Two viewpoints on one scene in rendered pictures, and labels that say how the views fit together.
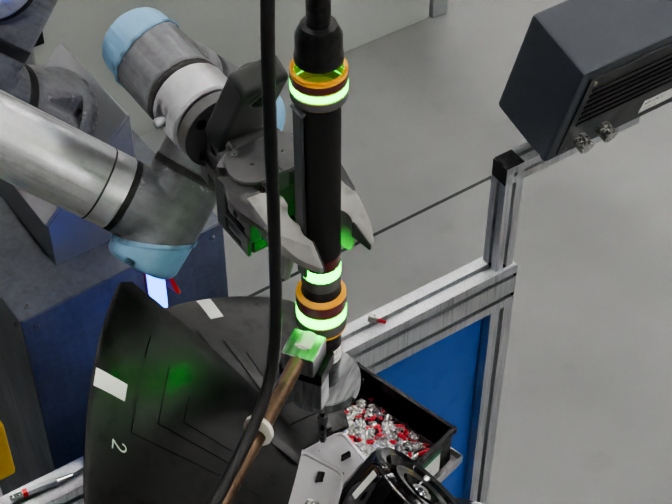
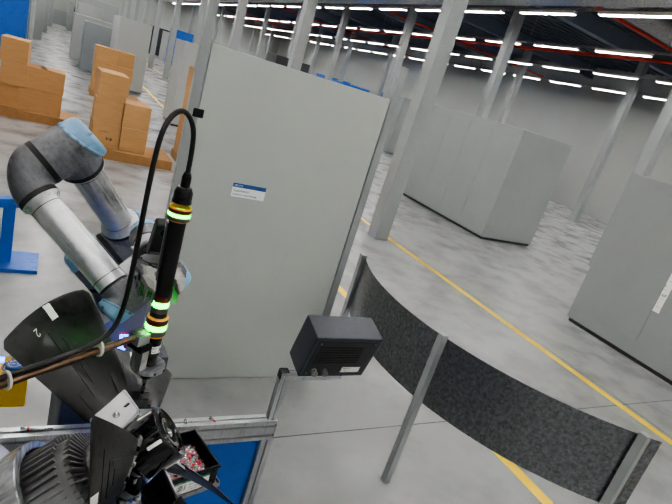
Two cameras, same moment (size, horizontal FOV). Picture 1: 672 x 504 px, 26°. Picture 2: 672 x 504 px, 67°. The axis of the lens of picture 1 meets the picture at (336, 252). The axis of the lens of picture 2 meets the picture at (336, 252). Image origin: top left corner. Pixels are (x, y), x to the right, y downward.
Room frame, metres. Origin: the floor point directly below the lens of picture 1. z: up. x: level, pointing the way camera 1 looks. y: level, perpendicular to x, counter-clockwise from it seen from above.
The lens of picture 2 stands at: (-0.08, -0.33, 1.98)
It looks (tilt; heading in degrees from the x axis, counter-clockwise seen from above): 17 degrees down; 2
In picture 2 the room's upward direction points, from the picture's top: 17 degrees clockwise
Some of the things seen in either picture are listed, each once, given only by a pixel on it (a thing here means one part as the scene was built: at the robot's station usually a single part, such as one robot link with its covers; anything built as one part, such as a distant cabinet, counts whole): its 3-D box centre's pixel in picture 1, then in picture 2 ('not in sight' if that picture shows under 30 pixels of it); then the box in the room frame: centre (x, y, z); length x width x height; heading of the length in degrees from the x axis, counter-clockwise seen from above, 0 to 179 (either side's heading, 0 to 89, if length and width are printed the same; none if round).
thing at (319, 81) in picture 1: (319, 82); (179, 213); (0.84, 0.01, 1.67); 0.04 x 0.04 x 0.03
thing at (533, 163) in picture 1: (568, 139); (310, 373); (1.49, -0.32, 1.04); 0.24 x 0.03 x 0.03; 124
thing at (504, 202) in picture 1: (503, 212); (277, 394); (1.43, -0.23, 0.96); 0.03 x 0.03 x 0.20; 34
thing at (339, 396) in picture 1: (317, 356); (147, 349); (0.83, 0.02, 1.37); 0.09 x 0.07 x 0.10; 158
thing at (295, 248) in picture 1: (285, 251); (147, 288); (0.83, 0.04, 1.50); 0.09 x 0.03 x 0.06; 24
